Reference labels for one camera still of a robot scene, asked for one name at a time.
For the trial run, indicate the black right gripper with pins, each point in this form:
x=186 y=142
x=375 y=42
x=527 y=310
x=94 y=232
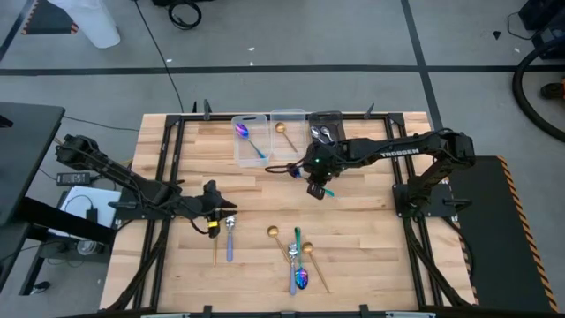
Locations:
x=324 y=161

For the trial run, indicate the black frame clamp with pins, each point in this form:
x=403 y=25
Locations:
x=194 y=107
x=364 y=310
x=206 y=311

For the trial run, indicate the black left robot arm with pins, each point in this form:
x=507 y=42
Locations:
x=119 y=172

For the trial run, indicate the small black scrap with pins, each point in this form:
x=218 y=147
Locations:
x=497 y=35

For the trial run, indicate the frosted plastic bin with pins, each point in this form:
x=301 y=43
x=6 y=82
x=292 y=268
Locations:
x=240 y=154

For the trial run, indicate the grey plastic bin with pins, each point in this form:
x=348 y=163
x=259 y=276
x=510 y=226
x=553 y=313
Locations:
x=337 y=128

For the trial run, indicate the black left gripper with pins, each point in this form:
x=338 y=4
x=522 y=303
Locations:
x=201 y=206

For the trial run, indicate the white board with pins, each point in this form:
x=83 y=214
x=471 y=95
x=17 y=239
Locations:
x=103 y=196

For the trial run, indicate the clear plastic bin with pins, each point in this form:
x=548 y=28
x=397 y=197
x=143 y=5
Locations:
x=282 y=152

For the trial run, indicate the person's shoe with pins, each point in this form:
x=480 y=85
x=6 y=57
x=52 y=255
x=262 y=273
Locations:
x=552 y=91

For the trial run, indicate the large black hazard-edged mat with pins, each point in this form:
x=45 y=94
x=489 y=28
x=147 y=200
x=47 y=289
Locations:
x=499 y=247

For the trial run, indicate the black desk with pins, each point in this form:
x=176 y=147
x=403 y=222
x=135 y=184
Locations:
x=26 y=150

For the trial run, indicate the black power adapter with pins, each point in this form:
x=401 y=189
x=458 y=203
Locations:
x=73 y=178

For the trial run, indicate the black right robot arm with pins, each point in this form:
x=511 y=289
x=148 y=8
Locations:
x=397 y=148

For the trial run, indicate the black floor equipment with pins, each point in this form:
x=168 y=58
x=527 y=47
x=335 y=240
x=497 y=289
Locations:
x=549 y=37

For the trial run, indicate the small black power plug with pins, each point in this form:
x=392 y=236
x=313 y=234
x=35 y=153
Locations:
x=92 y=215

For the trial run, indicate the small black hazard-edged mat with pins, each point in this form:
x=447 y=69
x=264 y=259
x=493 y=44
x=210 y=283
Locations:
x=46 y=20

